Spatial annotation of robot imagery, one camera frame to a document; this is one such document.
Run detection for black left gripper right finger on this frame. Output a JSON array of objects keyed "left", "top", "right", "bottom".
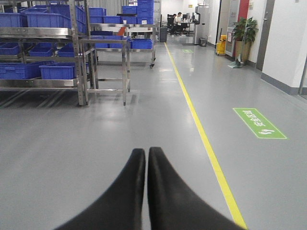
[{"left": 147, "top": 147, "right": 241, "bottom": 230}]

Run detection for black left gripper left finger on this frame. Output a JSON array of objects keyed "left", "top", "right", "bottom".
[{"left": 57, "top": 149, "right": 146, "bottom": 230}]

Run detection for steel shelf rack left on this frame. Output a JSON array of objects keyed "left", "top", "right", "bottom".
[{"left": 0, "top": 0, "right": 90, "bottom": 105}]

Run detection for steel rolling shelf rack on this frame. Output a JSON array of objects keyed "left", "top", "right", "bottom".
[{"left": 90, "top": 0, "right": 162, "bottom": 69}]

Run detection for blue bin top shelf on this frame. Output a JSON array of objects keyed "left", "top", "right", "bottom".
[{"left": 25, "top": 12, "right": 71, "bottom": 28}]

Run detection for green floor sign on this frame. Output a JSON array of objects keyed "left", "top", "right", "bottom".
[{"left": 233, "top": 108, "right": 287, "bottom": 139}]

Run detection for blue bin lower front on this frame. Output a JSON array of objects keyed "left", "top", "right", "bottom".
[{"left": 39, "top": 62, "right": 77, "bottom": 80}]

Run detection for steel table cart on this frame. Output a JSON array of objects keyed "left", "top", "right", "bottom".
[{"left": 80, "top": 35, "right": 130, "bottom": 105}]

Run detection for yellow mop bucket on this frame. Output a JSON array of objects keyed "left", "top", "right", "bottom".
[{"left": 216, "top": 35, "right": 227, "bottom": 55}]

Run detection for grey trash bin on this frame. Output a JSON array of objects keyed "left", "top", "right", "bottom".
[{"left": 199, "top": 38, "right": 207, "bottom": 47}]

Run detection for people at far desk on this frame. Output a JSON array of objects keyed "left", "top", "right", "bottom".
[{"left": 170, "top": 12, "right": 190, "bottom": 36}]

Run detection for potted green plant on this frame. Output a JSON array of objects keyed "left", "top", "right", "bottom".
[{"left": 233, "top": 17, "right": 259, "bottom": 64}]

